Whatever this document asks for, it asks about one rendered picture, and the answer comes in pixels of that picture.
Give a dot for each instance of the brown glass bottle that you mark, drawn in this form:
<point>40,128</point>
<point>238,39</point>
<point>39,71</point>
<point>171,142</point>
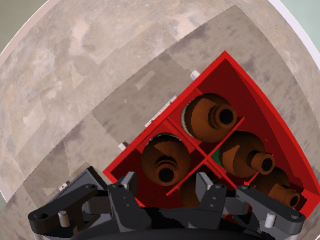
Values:
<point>163,157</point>
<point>187,188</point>
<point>241,153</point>
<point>276,184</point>
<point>206,113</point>

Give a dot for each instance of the grey rectangular tray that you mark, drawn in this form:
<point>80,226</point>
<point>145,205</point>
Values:
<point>91,177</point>

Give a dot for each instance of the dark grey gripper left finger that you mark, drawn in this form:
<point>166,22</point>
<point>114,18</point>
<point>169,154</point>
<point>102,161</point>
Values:
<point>57,220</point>

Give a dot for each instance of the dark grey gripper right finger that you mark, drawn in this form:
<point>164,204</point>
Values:
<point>275,220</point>

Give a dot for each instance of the red bottle crate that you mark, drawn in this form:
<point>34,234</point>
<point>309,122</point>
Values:
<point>228,79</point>

